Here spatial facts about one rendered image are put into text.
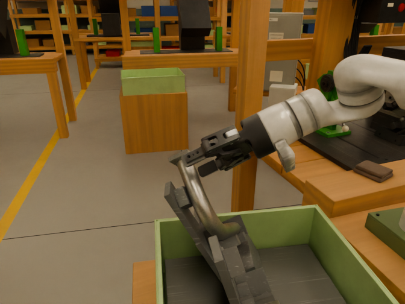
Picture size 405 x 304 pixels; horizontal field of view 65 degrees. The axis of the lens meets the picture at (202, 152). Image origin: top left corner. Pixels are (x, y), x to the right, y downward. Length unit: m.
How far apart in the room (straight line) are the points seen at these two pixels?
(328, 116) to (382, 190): 0.62
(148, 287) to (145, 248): 1.30
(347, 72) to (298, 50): 1.07
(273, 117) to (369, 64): 0.16
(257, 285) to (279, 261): 0.20
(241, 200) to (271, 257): 0.82
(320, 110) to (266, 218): 0.37
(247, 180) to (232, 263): 1.20
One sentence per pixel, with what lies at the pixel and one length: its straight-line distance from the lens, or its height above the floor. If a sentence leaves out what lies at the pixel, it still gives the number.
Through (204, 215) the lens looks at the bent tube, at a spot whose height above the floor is 1.10.
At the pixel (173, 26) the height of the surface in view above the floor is 0.91.
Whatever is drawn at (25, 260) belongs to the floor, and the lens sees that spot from 2.32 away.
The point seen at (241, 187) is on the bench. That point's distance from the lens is 1.60.
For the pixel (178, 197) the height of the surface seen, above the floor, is 1.12.
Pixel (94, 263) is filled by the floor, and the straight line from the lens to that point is 2.14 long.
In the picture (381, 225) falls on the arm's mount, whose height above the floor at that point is 0.89.
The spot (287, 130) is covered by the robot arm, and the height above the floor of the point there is 1.24.
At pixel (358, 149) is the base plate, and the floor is 0.90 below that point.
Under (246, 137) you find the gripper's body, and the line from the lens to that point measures 0.53.
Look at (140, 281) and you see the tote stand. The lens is 0.88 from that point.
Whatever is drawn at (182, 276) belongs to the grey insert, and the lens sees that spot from 0.80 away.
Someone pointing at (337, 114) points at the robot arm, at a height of 1.26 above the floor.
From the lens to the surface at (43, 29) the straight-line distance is 10.82.
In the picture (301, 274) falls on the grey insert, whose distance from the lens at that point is 0.84.
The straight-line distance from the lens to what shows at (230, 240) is 0.63.
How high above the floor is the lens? 1.43
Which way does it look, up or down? 25 degrees down
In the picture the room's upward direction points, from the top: straight up
